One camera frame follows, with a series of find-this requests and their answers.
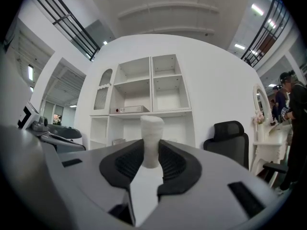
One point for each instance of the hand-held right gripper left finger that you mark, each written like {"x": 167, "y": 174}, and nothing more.
{"x": 72, "y": 188}

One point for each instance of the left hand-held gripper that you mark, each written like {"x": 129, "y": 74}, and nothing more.
{"x": 32, "y": 121}

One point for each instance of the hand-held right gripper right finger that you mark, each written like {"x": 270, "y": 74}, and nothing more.
{"x": 204, "y": 188}

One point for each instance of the white cylindrical vase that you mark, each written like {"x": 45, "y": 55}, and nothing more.
{"x": 151, "y": 138}

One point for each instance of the grey-brown patterned box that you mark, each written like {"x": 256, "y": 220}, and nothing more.
{"x": 119, "y": 141}

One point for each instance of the black mesh office chair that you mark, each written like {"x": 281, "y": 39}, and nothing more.
{"x": 227, "y": 138}

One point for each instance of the white desk with wooden side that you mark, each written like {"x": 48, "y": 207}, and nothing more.
{"x": 146, "y": 195}

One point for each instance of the white shelf unit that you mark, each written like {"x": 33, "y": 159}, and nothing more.
{"x": 134, "y": 90}

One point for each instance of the white vanity table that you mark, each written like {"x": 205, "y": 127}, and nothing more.
{"x": 271, "y": 140}

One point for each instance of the pink flower bunch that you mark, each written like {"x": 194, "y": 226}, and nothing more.
{"x": 257, "y": 117}

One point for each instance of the oval white-framed mirror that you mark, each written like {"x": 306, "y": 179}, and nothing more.
{"x": 263, "y": 104}

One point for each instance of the black metal railing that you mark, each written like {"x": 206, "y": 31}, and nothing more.
{"x": 72, "y": 25}
{"x": 268, "y": 32}

